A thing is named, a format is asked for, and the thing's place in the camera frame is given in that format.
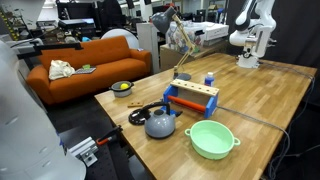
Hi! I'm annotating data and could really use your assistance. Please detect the aluminium bracket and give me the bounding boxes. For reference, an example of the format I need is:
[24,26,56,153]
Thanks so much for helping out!
[69,137,98,167]

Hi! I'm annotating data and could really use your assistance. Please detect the gray cable on table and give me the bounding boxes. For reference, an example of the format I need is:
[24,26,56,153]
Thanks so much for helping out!
[216,61,316,180]

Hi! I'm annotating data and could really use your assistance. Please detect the clear plastic storage bin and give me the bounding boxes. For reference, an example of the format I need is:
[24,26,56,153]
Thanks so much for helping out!
[166,21,204,54]

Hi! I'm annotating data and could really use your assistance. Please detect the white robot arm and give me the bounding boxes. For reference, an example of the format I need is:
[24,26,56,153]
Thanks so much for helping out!
[0,42,86,180]

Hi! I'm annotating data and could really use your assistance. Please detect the blue wooden toy workbench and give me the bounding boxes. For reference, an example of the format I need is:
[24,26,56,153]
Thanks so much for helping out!
[163,79,219,118]

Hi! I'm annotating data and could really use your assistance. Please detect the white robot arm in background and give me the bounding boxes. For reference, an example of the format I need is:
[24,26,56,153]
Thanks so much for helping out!
[229,0,276,68]

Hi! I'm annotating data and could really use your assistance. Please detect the small wooden block with holes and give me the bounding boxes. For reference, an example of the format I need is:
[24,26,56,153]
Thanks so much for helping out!
[127,102,144,108]

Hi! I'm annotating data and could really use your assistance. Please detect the small gray pot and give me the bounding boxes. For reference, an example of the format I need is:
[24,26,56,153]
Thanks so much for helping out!
[110,81,134,97]

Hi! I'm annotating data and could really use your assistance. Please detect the blue capped bottle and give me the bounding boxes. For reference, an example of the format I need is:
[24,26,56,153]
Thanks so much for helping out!
[204,72,215,87]

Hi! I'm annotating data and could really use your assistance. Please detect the gray wooden desk lamp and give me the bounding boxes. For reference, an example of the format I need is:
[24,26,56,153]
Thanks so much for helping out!
[151,7,195,81]

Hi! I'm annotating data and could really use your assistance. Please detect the white cardboard box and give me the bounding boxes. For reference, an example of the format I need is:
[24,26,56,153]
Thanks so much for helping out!
[198,22,229,41]

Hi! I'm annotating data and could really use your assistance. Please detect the yellow ball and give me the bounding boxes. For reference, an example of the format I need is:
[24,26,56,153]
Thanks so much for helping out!
[120,83,129,89]

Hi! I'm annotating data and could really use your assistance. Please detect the gray kettle black handle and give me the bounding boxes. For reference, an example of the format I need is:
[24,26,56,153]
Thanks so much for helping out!
[139,102,182,139]

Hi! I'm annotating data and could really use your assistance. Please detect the keyboard on sofa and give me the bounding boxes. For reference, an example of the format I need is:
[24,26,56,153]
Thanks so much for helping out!
[74,67,96,74]

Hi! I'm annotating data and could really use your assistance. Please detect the cream cloth bag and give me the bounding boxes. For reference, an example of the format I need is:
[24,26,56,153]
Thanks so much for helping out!
[49,60,75,80]

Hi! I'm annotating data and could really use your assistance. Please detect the orange sofa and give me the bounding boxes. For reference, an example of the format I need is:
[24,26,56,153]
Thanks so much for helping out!
[26,36,151,105]

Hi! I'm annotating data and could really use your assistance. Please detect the orange handled clamp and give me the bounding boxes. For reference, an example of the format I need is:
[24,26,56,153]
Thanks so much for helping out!
[96,125,122,146]

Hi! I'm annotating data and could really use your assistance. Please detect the mint green basin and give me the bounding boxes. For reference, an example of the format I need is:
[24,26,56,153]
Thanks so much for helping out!
[184,120,241,160]

